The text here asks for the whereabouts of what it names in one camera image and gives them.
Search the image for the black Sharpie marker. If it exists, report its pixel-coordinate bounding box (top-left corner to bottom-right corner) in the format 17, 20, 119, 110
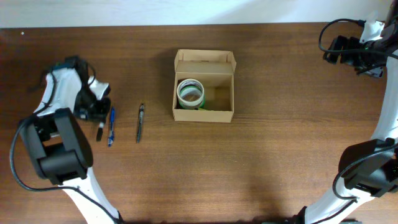
96, 121, 105, 142

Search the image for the white tape roll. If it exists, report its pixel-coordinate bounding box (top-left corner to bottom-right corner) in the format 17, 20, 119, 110
177, 78, 205, 108

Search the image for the green tape roll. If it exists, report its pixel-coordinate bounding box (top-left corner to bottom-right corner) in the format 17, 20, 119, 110
177, 86, 205, 110

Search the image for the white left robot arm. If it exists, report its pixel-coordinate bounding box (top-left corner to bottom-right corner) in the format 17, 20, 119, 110
15, 65, 123, 223

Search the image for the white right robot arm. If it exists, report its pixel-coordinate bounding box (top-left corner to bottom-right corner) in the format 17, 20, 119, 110
289, 2, 397, 223

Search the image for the blue pen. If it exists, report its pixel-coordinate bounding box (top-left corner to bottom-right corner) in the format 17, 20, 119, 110
108, 106, 115, 147

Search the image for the black pen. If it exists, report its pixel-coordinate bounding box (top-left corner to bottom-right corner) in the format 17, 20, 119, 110
136, 103, 144, 144

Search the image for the brown cardboard box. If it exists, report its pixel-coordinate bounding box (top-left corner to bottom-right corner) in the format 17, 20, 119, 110
172, 49, 236, 123

